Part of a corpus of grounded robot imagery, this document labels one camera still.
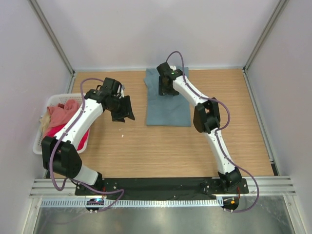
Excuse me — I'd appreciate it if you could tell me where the red t shirt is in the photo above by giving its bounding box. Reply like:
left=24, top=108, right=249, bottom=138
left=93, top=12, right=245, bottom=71
left=42, top=124, right=89, bottom=153

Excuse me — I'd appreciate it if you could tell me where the left aluminium frame post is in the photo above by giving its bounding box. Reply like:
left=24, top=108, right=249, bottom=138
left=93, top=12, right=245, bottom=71
left=28, top=0, right=75, bottom=77

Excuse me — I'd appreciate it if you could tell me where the aluminium frame post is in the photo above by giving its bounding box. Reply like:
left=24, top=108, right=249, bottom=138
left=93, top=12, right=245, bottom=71
left=243, top=0, right=289, bottom=73
left=28, top=0, right=75, bottom=77

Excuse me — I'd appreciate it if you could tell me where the black camera box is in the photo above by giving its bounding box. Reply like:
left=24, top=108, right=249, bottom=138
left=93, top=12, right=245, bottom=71
left=156, top=62, right=178, bottom=79
left=100, top=78, right=122, bottom=96

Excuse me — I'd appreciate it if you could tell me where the salmon pink t shirt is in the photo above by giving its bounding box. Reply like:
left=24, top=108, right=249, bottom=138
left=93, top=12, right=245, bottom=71
left=47, top=99, right=80, bottom=128

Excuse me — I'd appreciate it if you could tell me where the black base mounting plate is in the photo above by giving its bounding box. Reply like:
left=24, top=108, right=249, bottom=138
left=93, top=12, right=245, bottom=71
left=74, top=177, right=250, bottom=196

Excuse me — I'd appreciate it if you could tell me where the left black camera box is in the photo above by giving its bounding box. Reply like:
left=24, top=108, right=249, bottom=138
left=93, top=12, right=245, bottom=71
left=100, top=78, right=122, bottom=96

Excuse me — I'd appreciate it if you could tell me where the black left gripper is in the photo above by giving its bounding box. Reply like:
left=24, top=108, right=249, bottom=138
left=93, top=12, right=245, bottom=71
left=107, top=95, right=135, bottom=122

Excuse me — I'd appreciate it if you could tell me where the white plastic laundry basket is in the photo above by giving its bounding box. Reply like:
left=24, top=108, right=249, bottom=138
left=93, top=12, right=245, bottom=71
left=33, top=93, right=82, bottom=155

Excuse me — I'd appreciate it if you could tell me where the cream t shirt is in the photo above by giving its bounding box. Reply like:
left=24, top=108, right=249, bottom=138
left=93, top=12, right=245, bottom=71
left=39, top=113, right=51, bottom=133

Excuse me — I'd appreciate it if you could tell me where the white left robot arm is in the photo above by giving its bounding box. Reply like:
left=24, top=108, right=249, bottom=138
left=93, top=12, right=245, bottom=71
left=41, top=89, right=135, bottom=195

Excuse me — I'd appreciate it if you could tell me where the blue-grey t shirt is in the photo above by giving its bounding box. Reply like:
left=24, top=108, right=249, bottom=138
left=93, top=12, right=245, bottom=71
left=144, top=68, right=191, bottom=127

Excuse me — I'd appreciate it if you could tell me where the white slotted cable duct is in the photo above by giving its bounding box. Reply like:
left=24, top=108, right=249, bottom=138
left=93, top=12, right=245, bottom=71
left=41, top=197, right=223, bottom=208

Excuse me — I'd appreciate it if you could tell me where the right black camera box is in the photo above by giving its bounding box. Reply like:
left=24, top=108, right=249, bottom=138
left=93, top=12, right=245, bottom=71
left=156, top=62, right=178, bottom=79

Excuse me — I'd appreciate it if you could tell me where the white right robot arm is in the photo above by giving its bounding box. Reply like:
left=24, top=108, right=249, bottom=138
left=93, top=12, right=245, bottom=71
left=159, top=69, right=242, bottom=193

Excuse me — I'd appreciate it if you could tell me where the right aluminium frame post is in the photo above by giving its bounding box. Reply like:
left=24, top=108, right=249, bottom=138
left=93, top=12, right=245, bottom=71
left=243, top=0, right=289, bottom=73

